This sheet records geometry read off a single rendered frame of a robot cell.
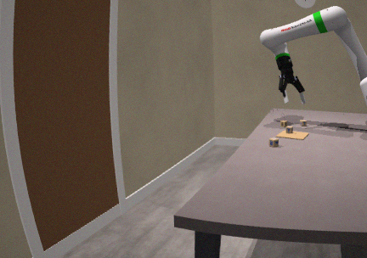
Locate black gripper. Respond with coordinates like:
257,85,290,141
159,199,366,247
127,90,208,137
279,66,306,104

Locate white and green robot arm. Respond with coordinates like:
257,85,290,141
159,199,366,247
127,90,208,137
260,6,367,105

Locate tan flat mat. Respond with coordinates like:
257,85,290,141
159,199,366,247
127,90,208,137
276,131,309,140

